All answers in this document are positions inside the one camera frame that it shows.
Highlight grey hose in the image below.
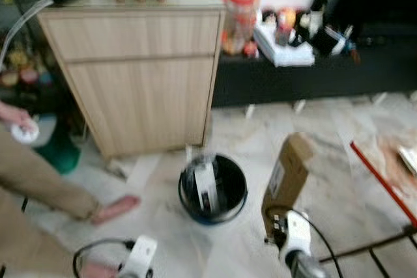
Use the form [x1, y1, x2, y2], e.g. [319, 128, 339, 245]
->
[0, 0, 53, 70]

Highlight white flat box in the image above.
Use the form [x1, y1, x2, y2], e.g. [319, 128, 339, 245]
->
[253, 23, 315, 67]

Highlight white paper trash piece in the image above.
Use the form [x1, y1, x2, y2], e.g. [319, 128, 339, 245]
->
[192, 158, 219, 214]

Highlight person's hand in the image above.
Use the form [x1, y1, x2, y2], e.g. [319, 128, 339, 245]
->
[0, 101, 32, 129]

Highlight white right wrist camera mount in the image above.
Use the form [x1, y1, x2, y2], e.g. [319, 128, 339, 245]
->
[279, 210, 312, 256]

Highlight brown cardboard box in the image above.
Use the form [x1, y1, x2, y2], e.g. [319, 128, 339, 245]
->
[261, 132, 315, 240]

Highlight marble pattern folding table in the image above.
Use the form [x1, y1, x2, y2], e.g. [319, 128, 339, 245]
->
[319, 132, 417, 278]

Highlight light wooden drawer cabinet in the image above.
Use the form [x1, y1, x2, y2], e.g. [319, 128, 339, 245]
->
[36, 0, 227, 160]

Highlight large clear jar red lid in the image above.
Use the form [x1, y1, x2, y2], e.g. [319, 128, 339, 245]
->
[223, 0, 258, 54]

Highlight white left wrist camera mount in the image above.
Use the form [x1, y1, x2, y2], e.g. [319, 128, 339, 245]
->
[117, 236, 158, 278]

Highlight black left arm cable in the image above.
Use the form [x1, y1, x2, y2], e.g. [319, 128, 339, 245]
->
[72, 238, 134, 278]

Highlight person leg with bare foot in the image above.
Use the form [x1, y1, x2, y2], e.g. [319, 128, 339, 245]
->
[0, 190, 121, 278]
[0, 128, 141, 227]

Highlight crushed clear plastic bottle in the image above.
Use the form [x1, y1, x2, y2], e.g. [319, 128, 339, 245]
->
[399, 146, 417, 174]

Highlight black rubbish bin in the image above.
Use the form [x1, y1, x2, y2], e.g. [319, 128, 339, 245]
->
[178, 153, 249, 225]

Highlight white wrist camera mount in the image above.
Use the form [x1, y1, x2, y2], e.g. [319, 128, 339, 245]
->
[117, 236, 158, 278]
[279, 210, 312, 256]

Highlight white round object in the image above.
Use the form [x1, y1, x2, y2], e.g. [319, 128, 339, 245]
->
[10, 120, 40, 144]

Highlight green plastic stool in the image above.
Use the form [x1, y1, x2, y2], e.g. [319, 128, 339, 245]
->
[34, 118, 82, 174]

